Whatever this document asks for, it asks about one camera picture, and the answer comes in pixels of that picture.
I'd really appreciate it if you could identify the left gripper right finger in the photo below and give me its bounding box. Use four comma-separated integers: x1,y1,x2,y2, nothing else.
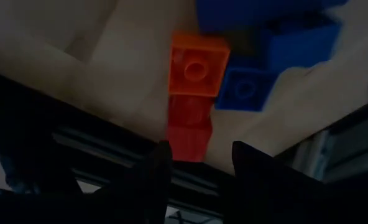
223,141,359,224

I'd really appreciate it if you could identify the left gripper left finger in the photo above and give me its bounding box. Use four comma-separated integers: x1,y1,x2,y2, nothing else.
89,140,173,224

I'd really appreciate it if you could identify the red stud brick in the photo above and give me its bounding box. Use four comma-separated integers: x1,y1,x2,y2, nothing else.
165,95,214,163

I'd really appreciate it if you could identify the small blue stud brick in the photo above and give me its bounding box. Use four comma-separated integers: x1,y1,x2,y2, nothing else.
214,67,277,113

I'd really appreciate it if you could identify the orange stud brick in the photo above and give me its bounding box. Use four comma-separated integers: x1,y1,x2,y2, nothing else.
167,32,231,98

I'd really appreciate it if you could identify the large blue hollow block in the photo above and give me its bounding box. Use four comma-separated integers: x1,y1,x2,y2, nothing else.
195,0,349,74

